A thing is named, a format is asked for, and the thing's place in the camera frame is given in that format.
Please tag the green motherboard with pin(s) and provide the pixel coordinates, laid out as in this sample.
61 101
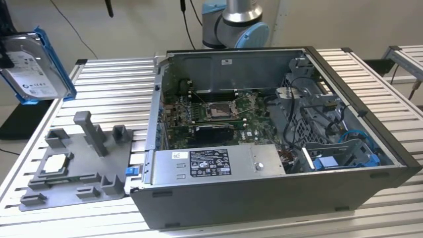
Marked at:
258 131

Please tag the black graphics card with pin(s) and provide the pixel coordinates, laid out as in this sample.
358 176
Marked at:
213 135

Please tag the blue case latch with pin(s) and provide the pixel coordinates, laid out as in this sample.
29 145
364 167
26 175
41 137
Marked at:
132 171

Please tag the black flat stand base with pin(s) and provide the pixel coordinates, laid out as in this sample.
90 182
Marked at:
23 124

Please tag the grey plastic parts rack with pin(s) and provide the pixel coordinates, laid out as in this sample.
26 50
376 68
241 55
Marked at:
83 158

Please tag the CPU socket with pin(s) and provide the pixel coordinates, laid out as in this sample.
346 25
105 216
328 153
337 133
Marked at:
220 110

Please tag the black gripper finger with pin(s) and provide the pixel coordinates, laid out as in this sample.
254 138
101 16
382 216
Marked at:
7 54

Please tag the black open PC case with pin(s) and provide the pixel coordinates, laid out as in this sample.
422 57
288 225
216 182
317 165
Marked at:
248 205

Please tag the thin metal locking lever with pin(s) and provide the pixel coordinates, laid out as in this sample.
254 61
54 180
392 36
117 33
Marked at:
201 97

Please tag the silver power supply unit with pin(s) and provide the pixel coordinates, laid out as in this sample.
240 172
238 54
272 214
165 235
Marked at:
172 168

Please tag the aluminium slat side table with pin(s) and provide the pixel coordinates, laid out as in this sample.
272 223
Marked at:
408 57

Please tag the silver CPU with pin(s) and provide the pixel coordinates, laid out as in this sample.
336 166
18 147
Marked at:
57 164

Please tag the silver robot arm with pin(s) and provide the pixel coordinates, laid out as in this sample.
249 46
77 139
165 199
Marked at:
241 12

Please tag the grey metal disk bay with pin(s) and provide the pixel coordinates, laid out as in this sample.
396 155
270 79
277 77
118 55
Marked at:
348 148

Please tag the hard disk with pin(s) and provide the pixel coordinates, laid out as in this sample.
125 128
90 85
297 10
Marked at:
33 74

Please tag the black antenna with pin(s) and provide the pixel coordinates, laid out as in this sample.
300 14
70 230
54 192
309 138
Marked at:
182 5
110 8

